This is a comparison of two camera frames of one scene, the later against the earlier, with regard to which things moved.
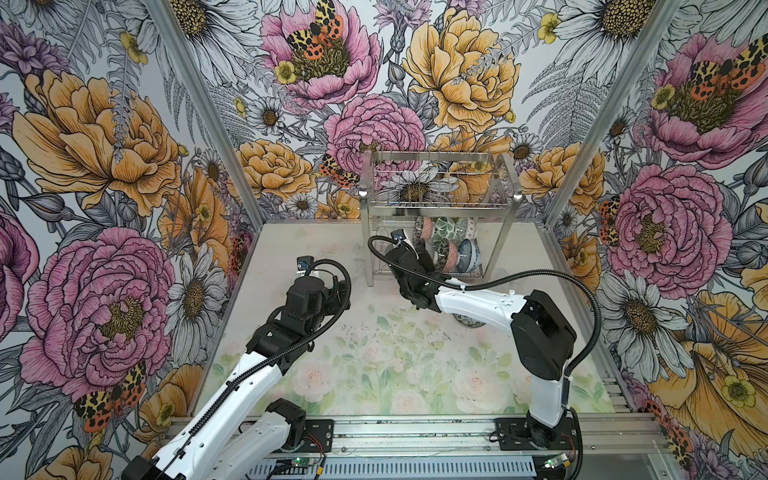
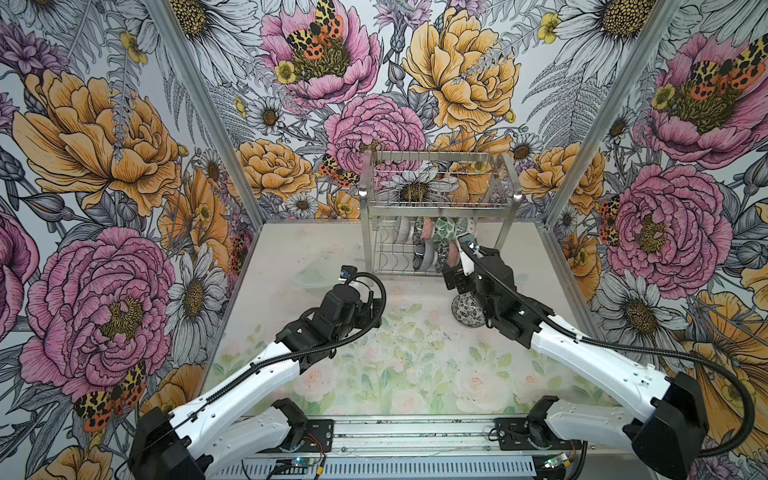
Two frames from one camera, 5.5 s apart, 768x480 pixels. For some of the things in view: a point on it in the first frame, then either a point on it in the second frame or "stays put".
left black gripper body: (330, 307) -> (360, 317)
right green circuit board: (556, 461) stays put
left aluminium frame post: (204, 103) stays put
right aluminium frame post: (653, 31) stays put
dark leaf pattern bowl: (446, 254) stays put
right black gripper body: (426, 259) -> (465, 284)
